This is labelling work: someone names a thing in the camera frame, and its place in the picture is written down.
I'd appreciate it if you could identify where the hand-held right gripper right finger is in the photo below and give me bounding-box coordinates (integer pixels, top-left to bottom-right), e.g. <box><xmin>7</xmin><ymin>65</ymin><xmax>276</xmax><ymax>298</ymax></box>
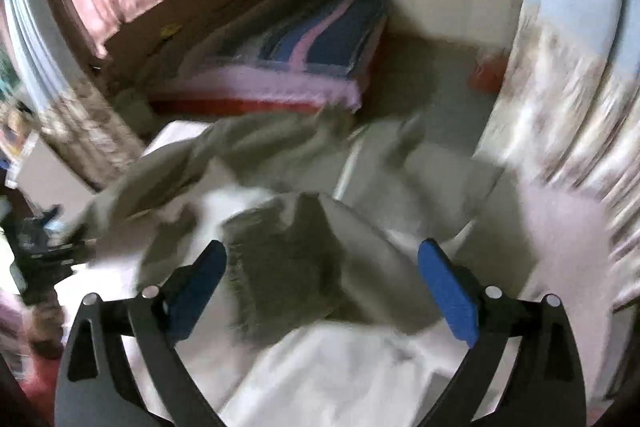
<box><xmin>417</xmin><ymin>238</ymin><xmax>587</xmax><ymax>427</ymax></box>

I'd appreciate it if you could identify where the olive green jacket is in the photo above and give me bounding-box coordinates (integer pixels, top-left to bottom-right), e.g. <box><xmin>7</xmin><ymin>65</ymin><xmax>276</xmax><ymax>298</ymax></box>
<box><xmin>62</xmin><ymin>107</ymin><xmax>446</xmax><ymax>353</ymax></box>

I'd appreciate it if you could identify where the blue floral curtain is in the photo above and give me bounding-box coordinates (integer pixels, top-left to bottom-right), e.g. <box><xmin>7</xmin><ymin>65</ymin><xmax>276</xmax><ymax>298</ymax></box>
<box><xmin>2</xmin><ymin>0</ymin><xmax>146</xmax><ymax>188</ymax></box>
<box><xmin>475</xmin><ymin>0</ymin><xmax>640</xmax><ymax>308</ymax></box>

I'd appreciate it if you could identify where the low bed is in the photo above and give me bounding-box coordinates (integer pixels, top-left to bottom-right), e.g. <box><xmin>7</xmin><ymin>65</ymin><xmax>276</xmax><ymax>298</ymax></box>
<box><xmin>145</xmin><ymin>0</ymin><xmax>391</xmax><ymax>115</ymax></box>

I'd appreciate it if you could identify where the red object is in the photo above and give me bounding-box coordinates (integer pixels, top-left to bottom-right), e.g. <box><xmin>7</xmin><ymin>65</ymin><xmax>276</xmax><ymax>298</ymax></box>
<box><xmin>467</xmin><ymin>54</ymin><xmax>506</xmax><ymax>92</ymax></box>

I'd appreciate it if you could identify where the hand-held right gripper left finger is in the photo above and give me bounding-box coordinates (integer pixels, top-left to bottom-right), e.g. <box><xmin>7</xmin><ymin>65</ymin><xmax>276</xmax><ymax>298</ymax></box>
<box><xmin>54</xmin><ymin>239</ymin><xmax>228</xmax><ymax>427</ymax></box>

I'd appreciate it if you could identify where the pink textured bed sheet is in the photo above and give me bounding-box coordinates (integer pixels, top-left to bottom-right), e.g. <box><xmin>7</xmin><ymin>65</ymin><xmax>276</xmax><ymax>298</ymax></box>
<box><xmin>52</xmin><ymin>119</ymin><xmax>621</xmax><ymax>427</ymax></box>

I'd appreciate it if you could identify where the person's left hand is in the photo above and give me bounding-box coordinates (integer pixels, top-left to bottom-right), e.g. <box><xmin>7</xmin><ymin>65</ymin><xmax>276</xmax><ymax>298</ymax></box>
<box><xmin>25</xmin><ymin>297</ymin><xmax>67</xmax><ymax>358</ymax></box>

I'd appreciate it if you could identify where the person's red clothing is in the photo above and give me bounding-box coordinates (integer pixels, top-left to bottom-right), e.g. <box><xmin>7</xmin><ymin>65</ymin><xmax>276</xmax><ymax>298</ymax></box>
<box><xmin>0</xmin><ymin>292</ymin><xmax>61</xmax><ymax>427</ymax></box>

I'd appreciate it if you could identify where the blue pink striped blanket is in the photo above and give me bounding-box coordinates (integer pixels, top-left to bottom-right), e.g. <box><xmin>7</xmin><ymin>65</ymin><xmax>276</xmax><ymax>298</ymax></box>
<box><xmin>195</xmin><ymin>0</ymin><xmax>388</xmax><ymax>80</ymax></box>

